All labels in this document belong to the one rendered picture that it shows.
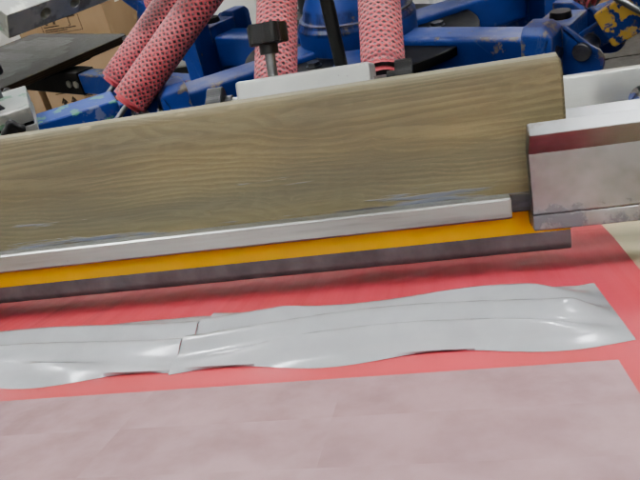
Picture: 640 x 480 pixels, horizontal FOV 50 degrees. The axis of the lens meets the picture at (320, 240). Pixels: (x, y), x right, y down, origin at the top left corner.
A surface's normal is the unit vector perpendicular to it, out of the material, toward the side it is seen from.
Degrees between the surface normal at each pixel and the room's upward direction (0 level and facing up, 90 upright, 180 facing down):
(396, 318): 8
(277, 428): 19
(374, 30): 34
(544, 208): 71
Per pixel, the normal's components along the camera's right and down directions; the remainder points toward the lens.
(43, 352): -0.28, -0.67
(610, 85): -0.16, 0.23
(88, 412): -0.14, -0.97
